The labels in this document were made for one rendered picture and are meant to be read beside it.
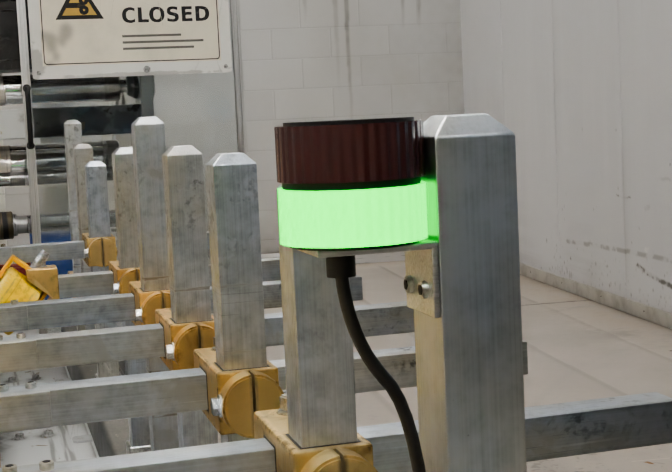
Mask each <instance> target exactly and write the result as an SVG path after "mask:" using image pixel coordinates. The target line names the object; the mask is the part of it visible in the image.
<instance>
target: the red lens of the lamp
mask: <svg viewBox="0 0 672 472"><path fill-rule="evenodd" d="M274 133H275V152H276V172H277V182H279V183H293V184H314V183H347V182H367V181H383V180H395V179H406V178H414V177H421V176H425V153H424V128H423V120H415V121H402V122H384V123H364V124H343V125H321V126H295V127H283V126H280V127H274Z"/></svg>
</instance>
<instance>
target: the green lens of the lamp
mask: <svg viewBox="0 0 672 472"><path fill-rule="evenodd" d="M277 192H278V211H279V231H280V244H281V245H284V246H288V247H298V248H357V247H374V246H386V245H395V244H403V243H410V242H415V241H420V240H424V239H426V238H428V227H427V202H426V182H424V181H421V183H419V184H415V185H408V186H400V187H389V188H376V189H359V190H335V191H291V190H283V189H282V187H281V188H278V189H277Z"/></svg>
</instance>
